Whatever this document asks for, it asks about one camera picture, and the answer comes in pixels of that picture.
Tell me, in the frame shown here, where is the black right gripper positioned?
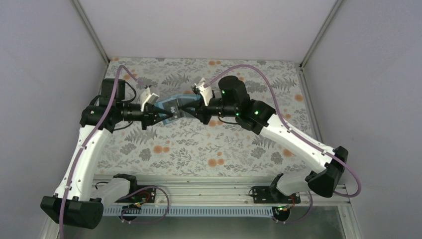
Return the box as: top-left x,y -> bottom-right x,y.
182,94 -> 238,124

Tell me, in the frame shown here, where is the blue card holder wallet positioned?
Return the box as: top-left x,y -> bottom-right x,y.
154,94 -> 200,125

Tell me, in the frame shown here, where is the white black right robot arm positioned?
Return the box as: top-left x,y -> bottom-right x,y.
179,76 -> 348,203

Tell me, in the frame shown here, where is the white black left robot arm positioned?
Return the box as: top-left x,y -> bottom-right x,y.
40,79 -> 172,229

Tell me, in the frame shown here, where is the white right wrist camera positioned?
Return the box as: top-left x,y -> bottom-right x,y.
192,78 -> 214,106

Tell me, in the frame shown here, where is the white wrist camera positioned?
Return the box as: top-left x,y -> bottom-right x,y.
140,86 -> 160,112
192,78 -> 214,106

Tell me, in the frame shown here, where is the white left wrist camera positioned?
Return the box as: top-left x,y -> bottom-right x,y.
140,86 -> 160,112

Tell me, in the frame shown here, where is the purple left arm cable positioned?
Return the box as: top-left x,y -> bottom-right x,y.
58,64 -> 149,239

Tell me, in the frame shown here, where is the aluminium rail base frame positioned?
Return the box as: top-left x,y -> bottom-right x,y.
136,175 -> 350,206

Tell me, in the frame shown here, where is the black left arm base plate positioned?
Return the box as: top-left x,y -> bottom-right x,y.
116,185 -> 157,203

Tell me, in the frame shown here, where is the white slotted cable duct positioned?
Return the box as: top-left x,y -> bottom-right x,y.
124,206 -> 273,218

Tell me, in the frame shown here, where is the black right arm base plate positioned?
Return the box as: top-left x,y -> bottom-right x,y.
248,186 -> 301,204

